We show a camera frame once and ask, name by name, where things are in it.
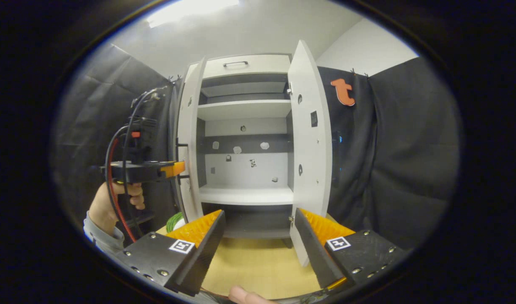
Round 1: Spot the white cabinet drawer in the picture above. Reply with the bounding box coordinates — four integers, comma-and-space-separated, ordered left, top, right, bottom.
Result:
199, 54, 292, 79

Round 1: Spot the black backdrop cloth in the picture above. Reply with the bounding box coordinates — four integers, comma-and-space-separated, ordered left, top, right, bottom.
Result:
51, 42, 461, 250

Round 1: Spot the white double-door shoe cabinet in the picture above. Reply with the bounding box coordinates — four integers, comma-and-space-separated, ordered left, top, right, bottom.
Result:
173, 40, 332, 267

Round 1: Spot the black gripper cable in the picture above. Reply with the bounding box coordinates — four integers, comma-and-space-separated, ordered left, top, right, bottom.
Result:
105, 88, 158, 237

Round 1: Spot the green white striped ball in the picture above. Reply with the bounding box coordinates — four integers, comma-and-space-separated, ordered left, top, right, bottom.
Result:
166, 212, 186, 233

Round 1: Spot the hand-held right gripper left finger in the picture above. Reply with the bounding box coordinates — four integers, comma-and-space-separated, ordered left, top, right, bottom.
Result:
103, 210, 227, 297

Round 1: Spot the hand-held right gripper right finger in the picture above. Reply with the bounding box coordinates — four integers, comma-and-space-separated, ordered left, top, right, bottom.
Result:
294, 208, 414, 292

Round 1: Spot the red gripper cable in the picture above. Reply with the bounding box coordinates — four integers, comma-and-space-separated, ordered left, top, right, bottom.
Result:
107, 137, 138, 244

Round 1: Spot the white shoe cabinet door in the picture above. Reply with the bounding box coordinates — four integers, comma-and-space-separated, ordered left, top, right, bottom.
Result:
176, 57, 208, 223
287, 40, 332, 267

